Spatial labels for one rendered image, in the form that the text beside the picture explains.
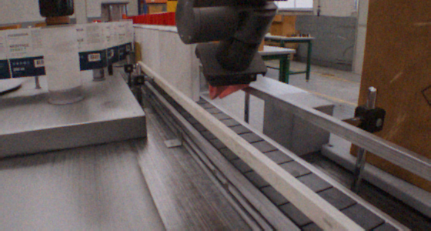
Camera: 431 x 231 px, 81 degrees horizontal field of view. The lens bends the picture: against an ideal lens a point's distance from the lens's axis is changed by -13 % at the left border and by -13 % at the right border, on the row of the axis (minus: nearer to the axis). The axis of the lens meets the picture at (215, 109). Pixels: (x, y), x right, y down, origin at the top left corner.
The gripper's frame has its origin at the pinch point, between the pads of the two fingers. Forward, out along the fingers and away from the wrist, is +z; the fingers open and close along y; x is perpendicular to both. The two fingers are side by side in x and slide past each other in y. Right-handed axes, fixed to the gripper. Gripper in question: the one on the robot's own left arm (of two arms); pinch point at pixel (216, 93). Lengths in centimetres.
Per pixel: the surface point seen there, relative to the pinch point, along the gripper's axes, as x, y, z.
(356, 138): 20.4, -2.7, -18.9
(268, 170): 19.2, 4.2, -12.0
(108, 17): -68, 12, 37
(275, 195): 21.6, 3.3, -10.0
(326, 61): -304, -504, 346
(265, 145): 12.6, -3.0, -2.8
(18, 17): -623, 186, 457
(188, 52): -14.0, 0.3, 3.8
